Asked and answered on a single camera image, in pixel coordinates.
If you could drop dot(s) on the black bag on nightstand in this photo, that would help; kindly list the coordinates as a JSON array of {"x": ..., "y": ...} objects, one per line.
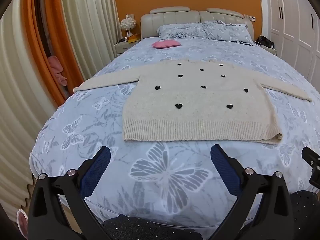
[{"x": 264, "y": 41}]

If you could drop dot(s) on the white left nightstand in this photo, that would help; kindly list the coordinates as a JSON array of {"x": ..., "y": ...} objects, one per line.
[{"x": 121, "y": 47}]

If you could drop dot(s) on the beige padded leather headboard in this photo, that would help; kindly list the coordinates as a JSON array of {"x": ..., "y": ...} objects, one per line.
[{"x": 149, "y": 23}]

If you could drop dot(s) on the butterfly print pillow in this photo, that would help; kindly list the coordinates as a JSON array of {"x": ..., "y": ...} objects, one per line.
[
  {"x": 220, "y": 31},
  {"x": 187, "y": 31}
]

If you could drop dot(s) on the beige knit sweater black hearts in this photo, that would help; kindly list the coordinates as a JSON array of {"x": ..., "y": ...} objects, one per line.
[{"x": 185, "y": 100}]

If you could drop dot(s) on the left butterfly print pillow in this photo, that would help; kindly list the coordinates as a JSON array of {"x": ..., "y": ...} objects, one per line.
[{"x": 187, "y": 31}]

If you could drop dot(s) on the white panelled wardrobe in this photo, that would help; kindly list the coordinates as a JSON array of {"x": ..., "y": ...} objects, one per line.
[{"x": 293, "y": 26}]

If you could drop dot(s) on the pink folded cloth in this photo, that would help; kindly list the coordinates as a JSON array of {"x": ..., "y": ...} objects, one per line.
[{"x": 162, "y": 44}]

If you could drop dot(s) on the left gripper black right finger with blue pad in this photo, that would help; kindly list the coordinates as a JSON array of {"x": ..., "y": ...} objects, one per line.
[{"x": 262, "y": 209}]

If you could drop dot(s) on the yellow box on nightstand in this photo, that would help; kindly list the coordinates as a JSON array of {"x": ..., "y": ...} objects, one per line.
[{"x": 134, "y": 38}]

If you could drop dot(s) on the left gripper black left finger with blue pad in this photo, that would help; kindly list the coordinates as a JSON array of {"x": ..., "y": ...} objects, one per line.
[{"x": 58, "y": 209}]

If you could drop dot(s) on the orange curtain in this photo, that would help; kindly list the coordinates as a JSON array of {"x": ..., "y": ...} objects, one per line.
[{"x": 47, "y": 36}]

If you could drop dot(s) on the right butterfly print pillow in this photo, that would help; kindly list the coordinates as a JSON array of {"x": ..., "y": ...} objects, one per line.
[{"x": 220, "y": 31}]

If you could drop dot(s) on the blue butterfly print bedspread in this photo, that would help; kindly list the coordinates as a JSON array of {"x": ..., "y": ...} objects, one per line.
[{"x": 174, "y": 183}]

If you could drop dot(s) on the pink hanging garment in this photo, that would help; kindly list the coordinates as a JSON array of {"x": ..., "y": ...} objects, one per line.
[{"x": 57, "y": 70}]

